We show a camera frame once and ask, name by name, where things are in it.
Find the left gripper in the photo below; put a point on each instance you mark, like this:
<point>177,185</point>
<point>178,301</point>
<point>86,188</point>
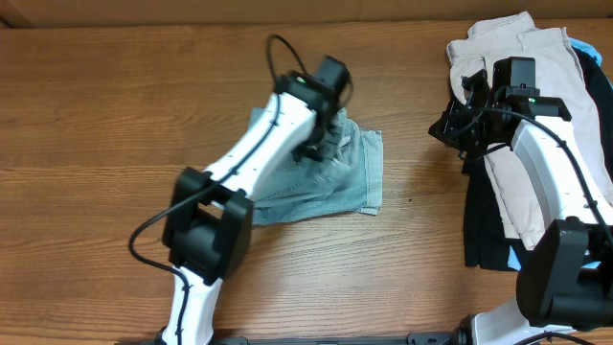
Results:
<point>318,152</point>

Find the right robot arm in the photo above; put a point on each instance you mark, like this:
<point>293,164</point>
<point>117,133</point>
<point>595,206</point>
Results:
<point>566,287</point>

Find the beige shorts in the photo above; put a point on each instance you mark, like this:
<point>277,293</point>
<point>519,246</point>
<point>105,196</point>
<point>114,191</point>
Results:
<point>557,74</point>

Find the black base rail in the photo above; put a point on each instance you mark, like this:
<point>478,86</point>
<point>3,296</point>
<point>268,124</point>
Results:
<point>435,338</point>

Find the light blue denim shorts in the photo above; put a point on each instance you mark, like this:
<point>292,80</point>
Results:
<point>348,179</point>

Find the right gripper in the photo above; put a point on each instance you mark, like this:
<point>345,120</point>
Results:
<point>446,130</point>

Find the black garment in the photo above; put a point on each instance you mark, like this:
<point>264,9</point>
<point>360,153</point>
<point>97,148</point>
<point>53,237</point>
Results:
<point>495,214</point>

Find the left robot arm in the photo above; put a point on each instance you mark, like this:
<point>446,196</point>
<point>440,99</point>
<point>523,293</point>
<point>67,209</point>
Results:
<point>210,231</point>

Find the light blue garment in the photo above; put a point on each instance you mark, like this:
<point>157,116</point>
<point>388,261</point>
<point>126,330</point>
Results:
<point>599,88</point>

